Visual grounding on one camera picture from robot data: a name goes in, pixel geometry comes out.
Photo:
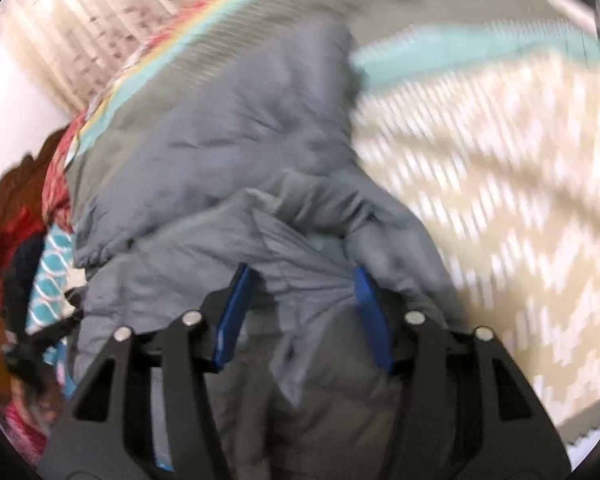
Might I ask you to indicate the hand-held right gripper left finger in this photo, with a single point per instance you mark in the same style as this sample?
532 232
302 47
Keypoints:
232 310

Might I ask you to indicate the grey garment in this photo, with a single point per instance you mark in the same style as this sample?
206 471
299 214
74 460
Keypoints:
260 160

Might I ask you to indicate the dark cloth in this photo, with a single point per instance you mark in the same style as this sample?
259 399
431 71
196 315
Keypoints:
25 275

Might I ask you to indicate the carved wooden headboard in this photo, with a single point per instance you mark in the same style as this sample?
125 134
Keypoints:
20 190

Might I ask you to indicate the beige leaf-patterned curtain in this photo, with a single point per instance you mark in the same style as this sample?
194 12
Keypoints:
80 20

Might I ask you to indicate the red floral patchwork pillow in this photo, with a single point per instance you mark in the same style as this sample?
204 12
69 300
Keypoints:
57 185

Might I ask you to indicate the striped teal and beige quilt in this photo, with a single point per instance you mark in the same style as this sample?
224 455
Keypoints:
505 185

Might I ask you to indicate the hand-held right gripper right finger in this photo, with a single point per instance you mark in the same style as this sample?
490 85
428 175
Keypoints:
375 320

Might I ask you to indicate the teal lattice-patterned cloth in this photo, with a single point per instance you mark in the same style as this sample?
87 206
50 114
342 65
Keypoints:
55 270

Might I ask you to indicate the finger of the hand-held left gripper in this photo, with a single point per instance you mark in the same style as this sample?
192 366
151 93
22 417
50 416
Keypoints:
45 336

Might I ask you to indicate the red cloth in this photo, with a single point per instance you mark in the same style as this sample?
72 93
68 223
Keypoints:
20 230

